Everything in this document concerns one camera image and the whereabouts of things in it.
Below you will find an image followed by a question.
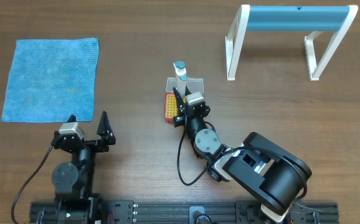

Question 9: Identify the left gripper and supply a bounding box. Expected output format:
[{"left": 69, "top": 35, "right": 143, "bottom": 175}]
[{"left": 51, "top": 110, "right": 117, "bottom": 154}]

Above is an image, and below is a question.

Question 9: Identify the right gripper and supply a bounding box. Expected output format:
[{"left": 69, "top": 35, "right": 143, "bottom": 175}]
[{"left": 172, "top": 86, "right": 211, "bottom": 128}]

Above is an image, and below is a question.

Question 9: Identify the white pipette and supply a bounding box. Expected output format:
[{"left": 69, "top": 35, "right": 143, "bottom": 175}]
[{"left": 173, "top": 60, "right": 189, "bottom": 98}]

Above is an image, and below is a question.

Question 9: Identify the red and yellow tip box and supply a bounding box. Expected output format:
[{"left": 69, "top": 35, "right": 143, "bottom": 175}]
[{"left": 164, "top": 77, "right": 205, "bottom": 124}]

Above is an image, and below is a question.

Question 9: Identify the blue cloth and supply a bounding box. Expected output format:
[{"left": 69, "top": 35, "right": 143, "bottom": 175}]
[{"left": 1, "top": 37, "right": 100, "bottom": 124}]

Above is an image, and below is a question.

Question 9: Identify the white and blue stand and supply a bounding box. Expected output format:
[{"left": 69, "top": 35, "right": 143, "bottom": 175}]
[{"left": 225, "top": 4, "right": 359, "bottom": 82}]

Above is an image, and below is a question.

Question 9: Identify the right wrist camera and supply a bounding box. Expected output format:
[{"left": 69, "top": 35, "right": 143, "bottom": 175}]
[{"left": 184, "top": 91, "right": 206, "bottom": 107}]

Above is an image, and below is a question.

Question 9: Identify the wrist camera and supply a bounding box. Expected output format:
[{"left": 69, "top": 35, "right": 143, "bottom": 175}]
[
  {"left": 184, "top": 91, "right": 206, "bottom": 107},
  {"left": 58, "top": 121, "right": 85, "bottom": 141}
]

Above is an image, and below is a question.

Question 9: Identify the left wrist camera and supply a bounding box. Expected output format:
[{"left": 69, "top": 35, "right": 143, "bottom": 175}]
[{"left": 58, "top": 121, "right": 85, "bottom": 141}]

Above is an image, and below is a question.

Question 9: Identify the black cable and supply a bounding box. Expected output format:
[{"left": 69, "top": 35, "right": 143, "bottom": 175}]
[
  {"left": 176, "top": 114, "right": 219, "bottom": 187},
  {"left": 10, "top": 144, "right": 55, "bottom": 224}
]

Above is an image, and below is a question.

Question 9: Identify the mounting rail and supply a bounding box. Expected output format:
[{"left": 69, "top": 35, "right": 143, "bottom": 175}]
[{"left": 29, "top": 199, "right": 339, "bottom": 224}]

